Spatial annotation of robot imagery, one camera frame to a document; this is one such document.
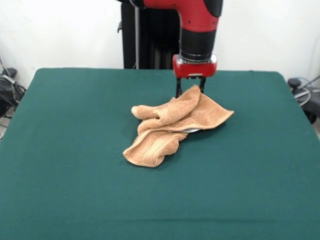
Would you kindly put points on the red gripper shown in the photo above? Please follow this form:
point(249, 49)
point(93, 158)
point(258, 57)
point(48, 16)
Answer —
point(195, 68)

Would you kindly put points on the tan terry towel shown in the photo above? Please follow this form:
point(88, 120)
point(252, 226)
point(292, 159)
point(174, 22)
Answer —
point(175, 112)

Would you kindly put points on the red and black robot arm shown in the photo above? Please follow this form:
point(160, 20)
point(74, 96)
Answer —
point(197, 25)

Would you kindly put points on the dark green table cloth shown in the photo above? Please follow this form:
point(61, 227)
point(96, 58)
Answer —
point(75, 175)

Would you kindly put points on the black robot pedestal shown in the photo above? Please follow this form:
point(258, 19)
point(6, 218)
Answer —
point(155, 37)

